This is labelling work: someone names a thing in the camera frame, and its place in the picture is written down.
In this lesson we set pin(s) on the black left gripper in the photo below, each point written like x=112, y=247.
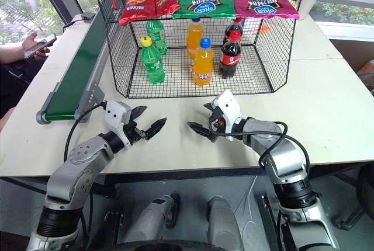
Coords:
x=133, y=132

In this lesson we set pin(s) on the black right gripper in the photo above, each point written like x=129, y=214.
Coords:
x=218, y=124

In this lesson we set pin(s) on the black smartphone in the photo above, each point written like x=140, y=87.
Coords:
x=44, y=42

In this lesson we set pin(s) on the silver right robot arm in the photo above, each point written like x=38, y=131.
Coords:
x=287, y=160

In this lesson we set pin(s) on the person's forearm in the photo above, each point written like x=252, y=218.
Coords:
x=11, y=55

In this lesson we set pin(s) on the dark rounded robot base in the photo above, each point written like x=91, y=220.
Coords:
x=175, y=246

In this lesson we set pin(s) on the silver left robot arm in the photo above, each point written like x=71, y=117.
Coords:
x=73, y=175

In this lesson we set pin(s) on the green conveyor belt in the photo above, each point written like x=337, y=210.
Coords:
x=76, y=70

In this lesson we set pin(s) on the person's hand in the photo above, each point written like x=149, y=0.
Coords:
x=27, y=45

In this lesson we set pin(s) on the orange soda bottle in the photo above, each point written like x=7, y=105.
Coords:
x=203, y=64
x=195, y=35

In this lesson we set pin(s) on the green soda bottle yellow cap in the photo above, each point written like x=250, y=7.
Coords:
x=152, y=64

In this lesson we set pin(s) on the cola bottle red cap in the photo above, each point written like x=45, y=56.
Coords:
x=231, y=56
x=233, y=29

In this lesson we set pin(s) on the silver robot left leg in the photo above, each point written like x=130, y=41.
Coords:
x=149, y=219

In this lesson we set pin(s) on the silver robot leg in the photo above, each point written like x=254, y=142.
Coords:
x=223, y=221
x=149, y=219

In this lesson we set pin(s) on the silver robot right leg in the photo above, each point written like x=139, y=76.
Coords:
x=223, y=221

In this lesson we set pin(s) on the small orange object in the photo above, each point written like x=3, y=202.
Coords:
x=265, y=29

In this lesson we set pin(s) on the red chips bag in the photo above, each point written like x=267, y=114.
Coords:
x=146, y=3

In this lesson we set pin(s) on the grey power adapter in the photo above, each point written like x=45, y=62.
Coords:
x=87, y=16

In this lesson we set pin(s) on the magenta chips bag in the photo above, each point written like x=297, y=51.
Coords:
x=263, y=3

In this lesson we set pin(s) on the person's dark clothed legs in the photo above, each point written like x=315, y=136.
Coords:
x=14, y=84

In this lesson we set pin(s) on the cardboard box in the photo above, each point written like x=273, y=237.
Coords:
x=367, y=76

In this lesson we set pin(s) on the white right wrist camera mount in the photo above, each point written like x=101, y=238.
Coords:
x=229, y=105

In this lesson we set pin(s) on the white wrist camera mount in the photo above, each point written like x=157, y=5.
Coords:
x=114, y=113
x=229, y=105

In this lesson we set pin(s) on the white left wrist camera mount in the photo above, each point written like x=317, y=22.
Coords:
x=114, y=113

